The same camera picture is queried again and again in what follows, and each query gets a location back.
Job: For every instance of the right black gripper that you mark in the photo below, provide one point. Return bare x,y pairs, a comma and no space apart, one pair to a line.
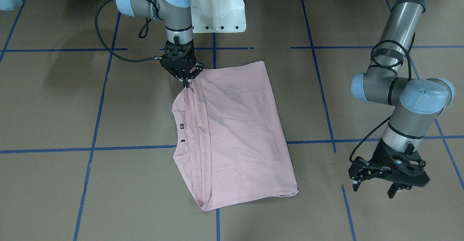
198,68

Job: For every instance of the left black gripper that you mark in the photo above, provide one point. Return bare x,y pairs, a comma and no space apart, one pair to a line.
379,156

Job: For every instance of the pink Snoopy t-shirt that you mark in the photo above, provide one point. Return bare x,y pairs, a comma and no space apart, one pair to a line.
231,147

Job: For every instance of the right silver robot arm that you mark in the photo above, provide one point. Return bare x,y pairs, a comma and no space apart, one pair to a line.
176,15

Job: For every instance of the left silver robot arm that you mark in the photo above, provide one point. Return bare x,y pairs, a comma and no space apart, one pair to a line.
388,80

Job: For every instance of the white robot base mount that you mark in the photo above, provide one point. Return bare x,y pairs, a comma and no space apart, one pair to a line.
218,16

